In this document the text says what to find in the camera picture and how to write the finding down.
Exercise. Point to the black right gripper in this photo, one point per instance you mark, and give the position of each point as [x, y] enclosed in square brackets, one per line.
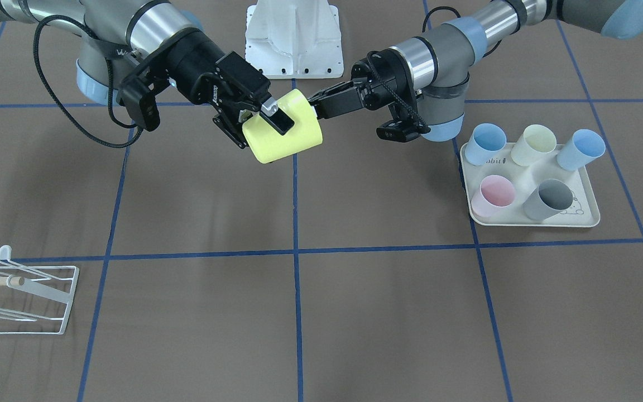
[192, 65]

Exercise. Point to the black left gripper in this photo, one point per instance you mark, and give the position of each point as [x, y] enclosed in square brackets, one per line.
[378, 68]

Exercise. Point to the yellow plastic cup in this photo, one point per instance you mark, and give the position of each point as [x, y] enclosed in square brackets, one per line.
[268, 145]

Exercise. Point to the grey plastic cup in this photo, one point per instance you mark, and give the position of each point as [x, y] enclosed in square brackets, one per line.
[551, 197]

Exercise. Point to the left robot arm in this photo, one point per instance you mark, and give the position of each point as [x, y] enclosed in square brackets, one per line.
[424, 80]

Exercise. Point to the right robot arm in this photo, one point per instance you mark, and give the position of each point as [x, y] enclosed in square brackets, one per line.
[133, 50]

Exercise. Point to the light blue cup back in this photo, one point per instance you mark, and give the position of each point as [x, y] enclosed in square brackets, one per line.
[485, 142]
[584, 147]

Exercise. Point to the pink plastic cup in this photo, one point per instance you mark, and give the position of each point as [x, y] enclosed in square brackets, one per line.
[495, 193]

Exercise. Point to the cream plastic cup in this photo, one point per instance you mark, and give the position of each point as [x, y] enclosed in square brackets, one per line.
[536, 142]

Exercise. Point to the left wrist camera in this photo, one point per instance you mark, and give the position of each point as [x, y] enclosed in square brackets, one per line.
[401, 131]

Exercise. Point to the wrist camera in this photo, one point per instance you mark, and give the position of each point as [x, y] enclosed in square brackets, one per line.
[136, 94]
[401, 131]

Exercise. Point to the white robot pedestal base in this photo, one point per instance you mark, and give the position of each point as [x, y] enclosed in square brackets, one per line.
[294, 39]

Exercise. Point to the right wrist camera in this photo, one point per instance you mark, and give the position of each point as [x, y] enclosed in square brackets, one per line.
[136, 94]

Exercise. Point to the white wire cup rack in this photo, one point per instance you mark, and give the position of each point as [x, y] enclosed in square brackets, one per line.
[35, 300]

